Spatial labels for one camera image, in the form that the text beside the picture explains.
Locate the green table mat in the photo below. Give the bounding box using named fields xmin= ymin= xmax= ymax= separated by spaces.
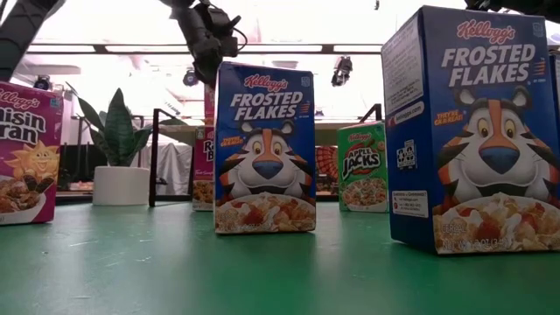
xmin=0 ymin=200 xmax=560 ymax=315

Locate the blue Frosted Flakes cereal box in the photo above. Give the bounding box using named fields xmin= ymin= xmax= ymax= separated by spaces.
xmin=213 ymin=60 xmax=318 ymax=235
xmin=549 ymin=52 xmax=560 ymax=132
xmin=380 ymin=4 xmax=560 ymax=256

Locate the green Apple Jacks cereal box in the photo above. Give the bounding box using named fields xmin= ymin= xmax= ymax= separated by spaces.
xmin=336 ymin=121 xmax=389 ymax=214

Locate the pink Raisin Bran cereal box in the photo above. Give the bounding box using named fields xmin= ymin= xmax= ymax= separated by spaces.
xmin=191 ymin=125 xmax=216 ymax=213
xmin=203 ymin=83 xmax=217 ymax=128
xmin=0 ymin=80 xmax=66 ymax=227

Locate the white cloth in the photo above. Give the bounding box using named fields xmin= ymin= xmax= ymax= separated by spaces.
xmin=130 ymin=142 xmax=193 ymax=196

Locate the black horizontal overhead beam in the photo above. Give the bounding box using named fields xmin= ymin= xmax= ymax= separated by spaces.
xmin=25 ymin=42 xmax=384 ymax=56

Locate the red lattice patterned object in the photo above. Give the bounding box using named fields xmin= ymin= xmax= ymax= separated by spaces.
xmin=315 ymin=145 xmax=339 ymax=196

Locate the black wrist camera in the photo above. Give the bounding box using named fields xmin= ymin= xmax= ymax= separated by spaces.
xmin=204 ymin=2 xmax=242 ymax=59

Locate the green plant in white pot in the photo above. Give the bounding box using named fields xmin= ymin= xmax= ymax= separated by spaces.
xmin=65 ymin=81 xmax=152 ymax=207

